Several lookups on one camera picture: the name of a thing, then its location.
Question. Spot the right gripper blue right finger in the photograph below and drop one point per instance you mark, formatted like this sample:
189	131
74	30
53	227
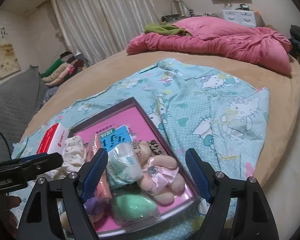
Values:
202	174

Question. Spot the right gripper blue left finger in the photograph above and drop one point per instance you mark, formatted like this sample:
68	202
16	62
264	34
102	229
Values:
90	174

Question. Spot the white floral scrunchie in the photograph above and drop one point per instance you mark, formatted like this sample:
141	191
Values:
73	158

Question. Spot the purple plush toy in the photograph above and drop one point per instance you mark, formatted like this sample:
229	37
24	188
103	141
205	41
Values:
94	210

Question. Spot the green patterned tissue packet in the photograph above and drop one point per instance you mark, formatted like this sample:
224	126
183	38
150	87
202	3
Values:
123	167

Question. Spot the beige teddy bear pink bow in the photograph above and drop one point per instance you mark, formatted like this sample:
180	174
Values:
160	172

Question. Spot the green mint tissue packet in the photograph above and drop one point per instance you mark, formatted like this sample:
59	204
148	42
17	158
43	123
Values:
131	208

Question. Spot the red tissue pack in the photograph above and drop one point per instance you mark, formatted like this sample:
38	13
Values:
53	140

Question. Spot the shallow tray with pink book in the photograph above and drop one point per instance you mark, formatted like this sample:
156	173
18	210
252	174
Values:
128	122

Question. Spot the Hello Kitty blue bedsheet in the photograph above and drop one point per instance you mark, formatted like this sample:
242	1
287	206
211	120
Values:
220	116

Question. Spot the grey quilted sofa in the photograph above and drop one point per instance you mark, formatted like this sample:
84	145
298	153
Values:
20	99

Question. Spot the round beige mattress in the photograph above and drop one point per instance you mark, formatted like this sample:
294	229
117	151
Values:
284	94

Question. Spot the stack of folded blankets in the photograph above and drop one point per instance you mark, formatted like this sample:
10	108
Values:
63	68

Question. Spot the pink quilt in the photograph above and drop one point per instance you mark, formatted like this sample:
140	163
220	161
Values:
211	35

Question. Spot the green cloth on quilt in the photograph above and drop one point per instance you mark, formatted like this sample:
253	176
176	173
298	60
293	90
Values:
165	30

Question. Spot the white pleated curtain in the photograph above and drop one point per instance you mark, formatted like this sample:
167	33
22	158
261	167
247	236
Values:
101	28

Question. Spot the dark clothes pile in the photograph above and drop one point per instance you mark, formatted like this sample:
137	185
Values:
295	40

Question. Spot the white drawer cabinet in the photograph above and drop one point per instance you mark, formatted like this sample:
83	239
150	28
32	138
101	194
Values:
243	17

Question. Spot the cluttered side table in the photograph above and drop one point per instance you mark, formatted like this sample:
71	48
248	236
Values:
179	10

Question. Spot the wall painting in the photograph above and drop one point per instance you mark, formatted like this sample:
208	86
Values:
8	60

